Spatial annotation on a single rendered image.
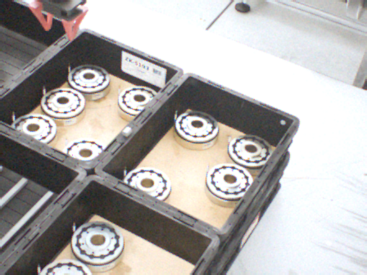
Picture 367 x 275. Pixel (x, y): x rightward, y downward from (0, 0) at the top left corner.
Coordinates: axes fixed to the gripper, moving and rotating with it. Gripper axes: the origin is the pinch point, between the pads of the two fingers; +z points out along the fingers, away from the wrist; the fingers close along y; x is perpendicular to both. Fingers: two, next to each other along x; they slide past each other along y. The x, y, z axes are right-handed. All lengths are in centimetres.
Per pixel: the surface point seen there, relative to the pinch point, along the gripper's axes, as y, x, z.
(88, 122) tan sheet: 6.8, 0.3, 23.4
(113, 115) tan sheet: 10.3, 5.7, 23.4
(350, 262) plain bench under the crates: 73, 8, 37
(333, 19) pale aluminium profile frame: 15, 188, 95
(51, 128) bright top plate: 2.9, -8.5, 20.5
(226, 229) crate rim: 51, -17, 13
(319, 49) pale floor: 15, 179, 108
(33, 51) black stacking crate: -20.8, 14.4, 23.6
